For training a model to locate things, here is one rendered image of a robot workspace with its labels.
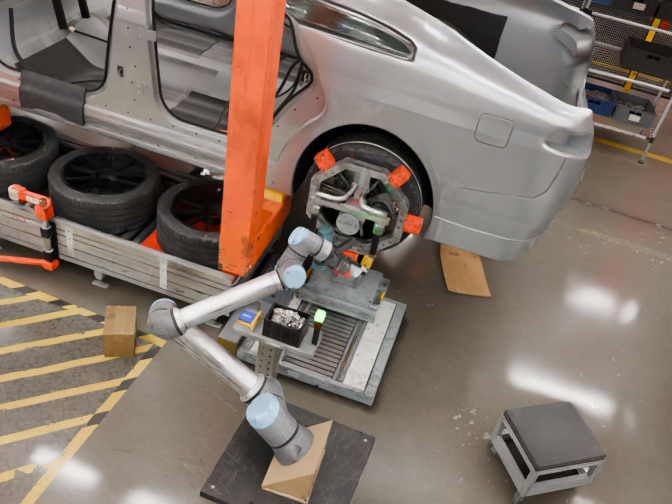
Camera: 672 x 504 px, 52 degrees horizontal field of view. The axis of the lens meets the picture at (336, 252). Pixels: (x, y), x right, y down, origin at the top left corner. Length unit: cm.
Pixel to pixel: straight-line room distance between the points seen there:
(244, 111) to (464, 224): 133
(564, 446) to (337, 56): 219
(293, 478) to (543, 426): 133
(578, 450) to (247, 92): 229
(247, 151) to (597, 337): 271
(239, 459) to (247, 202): 120
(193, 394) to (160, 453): 39
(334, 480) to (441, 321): 164
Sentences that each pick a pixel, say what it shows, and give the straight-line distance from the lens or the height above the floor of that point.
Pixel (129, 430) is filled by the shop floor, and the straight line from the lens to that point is 366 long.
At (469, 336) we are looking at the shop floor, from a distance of 445.
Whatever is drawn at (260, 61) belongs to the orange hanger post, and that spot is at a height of 172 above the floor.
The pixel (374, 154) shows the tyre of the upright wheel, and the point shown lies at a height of 116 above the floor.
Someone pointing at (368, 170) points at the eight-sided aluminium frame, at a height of 111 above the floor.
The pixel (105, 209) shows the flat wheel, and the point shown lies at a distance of 424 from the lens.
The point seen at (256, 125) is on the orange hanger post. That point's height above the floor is 142.
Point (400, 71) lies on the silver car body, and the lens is 344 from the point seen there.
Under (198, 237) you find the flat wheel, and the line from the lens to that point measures 395.
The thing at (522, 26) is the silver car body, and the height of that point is 146.
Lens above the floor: 291
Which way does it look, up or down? 37 degrees down
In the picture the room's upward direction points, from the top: 11 degrees clockwise
